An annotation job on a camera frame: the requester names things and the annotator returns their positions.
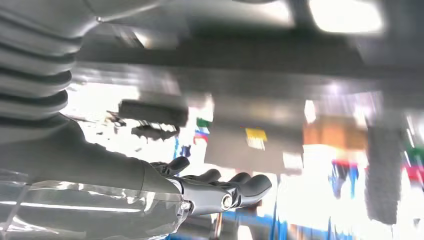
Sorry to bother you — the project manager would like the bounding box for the grey case with yellow label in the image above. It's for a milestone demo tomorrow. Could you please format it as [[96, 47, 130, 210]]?
[[203, 99, 306, 175]]

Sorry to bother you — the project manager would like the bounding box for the brown cardboard box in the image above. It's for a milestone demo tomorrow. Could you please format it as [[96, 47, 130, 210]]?
[[303, 114, 369, 152]]

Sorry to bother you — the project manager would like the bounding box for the grey ribbed flexible duct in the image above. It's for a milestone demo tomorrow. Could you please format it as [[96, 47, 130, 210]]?
[[364, 124, 403, 226]]

